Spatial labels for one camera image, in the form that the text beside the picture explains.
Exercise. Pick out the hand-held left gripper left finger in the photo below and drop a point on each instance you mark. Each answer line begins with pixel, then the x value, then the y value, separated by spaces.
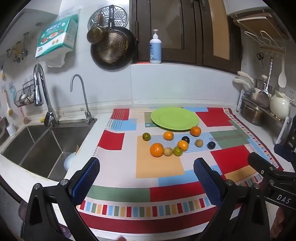
pixel 85 180

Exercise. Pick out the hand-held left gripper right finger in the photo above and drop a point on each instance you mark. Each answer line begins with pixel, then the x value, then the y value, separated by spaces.
pixel 207 180

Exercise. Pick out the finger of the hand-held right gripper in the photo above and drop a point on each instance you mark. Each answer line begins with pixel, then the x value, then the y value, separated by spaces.
pixel 281 150
pixel 261 165

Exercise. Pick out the dark plum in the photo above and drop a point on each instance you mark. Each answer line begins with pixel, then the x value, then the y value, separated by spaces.
pixel 211 145
pixel 185 139

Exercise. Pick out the beige round fruit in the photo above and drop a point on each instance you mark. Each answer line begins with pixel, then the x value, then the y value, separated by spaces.
pixel 198 143
pixel 168 151

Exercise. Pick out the green tomato front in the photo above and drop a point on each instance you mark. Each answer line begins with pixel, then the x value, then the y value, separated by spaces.
pixel 177 151

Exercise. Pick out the green tomato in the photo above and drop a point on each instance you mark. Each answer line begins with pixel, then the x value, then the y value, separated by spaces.
pixel 146 136
pixel 177 151

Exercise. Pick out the small orange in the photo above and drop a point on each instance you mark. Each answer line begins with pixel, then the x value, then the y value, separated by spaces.
pixel 183 145
pixel 168 135
pixel 195 131

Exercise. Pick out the large orange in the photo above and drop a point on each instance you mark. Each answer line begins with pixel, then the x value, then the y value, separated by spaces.
pixel 156 150

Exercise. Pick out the green plate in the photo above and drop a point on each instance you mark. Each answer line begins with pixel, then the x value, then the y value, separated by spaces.
pixel 173 118

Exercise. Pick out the person's right hand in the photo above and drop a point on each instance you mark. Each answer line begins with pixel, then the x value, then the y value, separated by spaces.
pixel 277 222

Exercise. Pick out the white bowl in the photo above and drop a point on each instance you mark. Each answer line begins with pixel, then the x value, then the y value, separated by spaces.
pixel 69 162

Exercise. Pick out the metal dish rack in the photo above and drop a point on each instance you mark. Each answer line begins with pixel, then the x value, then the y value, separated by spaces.
pixel 276 120

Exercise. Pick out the white ceramic kettle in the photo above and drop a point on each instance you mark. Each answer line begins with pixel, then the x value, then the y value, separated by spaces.
pixel 279 106

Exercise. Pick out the stainless steel pot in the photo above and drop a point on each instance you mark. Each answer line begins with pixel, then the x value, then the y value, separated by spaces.
pixel 251 113

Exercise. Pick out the colourful patchwork table mat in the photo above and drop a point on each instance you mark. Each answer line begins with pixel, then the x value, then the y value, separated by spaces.
pixel 159 166

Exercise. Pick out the stainless steel sink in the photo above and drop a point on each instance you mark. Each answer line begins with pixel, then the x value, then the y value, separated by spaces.
pixel 41 150

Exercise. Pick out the metal skimmer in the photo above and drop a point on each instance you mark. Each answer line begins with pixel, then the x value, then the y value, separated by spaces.
pixel 263 98

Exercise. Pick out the white rice paddle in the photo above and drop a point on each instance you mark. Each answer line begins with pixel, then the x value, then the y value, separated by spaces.
pixel 282 78

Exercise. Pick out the slim gooseneck faucet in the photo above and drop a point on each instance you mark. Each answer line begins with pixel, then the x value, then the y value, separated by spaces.
pixel 85 99

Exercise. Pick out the black scissors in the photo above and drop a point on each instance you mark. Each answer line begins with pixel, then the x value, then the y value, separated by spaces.
pixel 260 55

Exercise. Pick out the yellow scrub brush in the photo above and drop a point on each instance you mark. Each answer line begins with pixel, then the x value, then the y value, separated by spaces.
pixel 10 111

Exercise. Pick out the large chrome faucet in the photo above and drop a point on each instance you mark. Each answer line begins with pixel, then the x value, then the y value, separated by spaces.
pixel 38 78

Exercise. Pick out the brass perforated colander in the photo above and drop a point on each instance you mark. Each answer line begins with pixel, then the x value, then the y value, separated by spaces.
pixel 111 46

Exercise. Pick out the blue white pump bottle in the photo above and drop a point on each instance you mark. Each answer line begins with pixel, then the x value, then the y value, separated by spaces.
pixel 155 51

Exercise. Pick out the black frying pan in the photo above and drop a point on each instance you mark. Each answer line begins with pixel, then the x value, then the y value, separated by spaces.
pixel 133 46

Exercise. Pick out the dark wooden cabinet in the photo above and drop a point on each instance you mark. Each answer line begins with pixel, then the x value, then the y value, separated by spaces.
pixel 194 34

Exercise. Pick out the small brass saucepan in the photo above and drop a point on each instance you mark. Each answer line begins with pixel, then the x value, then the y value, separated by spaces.
pixel 96 34

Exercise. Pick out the green tissue box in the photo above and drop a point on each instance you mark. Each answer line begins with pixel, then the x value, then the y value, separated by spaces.
pixel 55 34

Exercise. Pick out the round metal steamer rack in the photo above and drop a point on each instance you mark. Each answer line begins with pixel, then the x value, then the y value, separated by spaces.
pixel 120 14

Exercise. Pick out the white wall outlet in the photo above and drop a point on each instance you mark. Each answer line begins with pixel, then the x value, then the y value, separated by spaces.
pixel 291 93

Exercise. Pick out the bicycle shaped wall hooks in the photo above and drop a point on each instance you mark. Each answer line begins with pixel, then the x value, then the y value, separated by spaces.
pixel 17 52

